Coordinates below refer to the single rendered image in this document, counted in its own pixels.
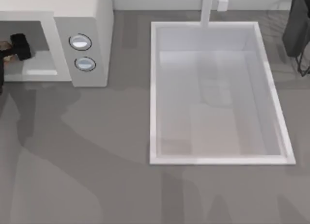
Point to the large round microwave knob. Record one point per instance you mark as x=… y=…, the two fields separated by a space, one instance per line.
x=80 y=42

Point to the small round microwave knob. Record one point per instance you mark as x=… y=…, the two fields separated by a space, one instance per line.
x=85 y=64

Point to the pale microwave oven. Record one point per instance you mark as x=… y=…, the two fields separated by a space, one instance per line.
x=80 y=6

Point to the tall white tap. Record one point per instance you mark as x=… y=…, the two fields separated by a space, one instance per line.
x=207 y=8

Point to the white sink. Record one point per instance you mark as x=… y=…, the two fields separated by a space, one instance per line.
x=213 y=93

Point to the small white box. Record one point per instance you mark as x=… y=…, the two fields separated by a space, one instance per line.
x=222 y=4

